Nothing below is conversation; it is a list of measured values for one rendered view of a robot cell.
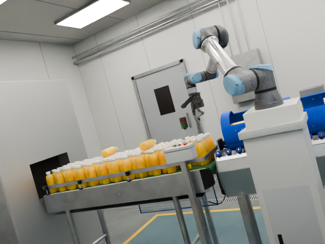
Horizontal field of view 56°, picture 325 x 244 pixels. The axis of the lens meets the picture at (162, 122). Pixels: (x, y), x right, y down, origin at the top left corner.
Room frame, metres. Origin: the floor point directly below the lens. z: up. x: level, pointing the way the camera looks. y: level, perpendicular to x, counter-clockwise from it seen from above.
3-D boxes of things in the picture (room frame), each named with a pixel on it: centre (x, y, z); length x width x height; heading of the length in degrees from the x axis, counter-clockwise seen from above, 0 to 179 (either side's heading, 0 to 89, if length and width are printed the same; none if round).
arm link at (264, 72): (1.63, -0.57, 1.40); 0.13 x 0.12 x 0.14; 104
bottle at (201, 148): (2.23, -0.23, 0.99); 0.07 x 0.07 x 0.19
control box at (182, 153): (2.09, -0.06, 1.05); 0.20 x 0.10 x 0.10; 64
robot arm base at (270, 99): (1.64, -0.58, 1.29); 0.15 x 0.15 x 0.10
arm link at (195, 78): (2.19, -0.32, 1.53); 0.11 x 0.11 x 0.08; 14
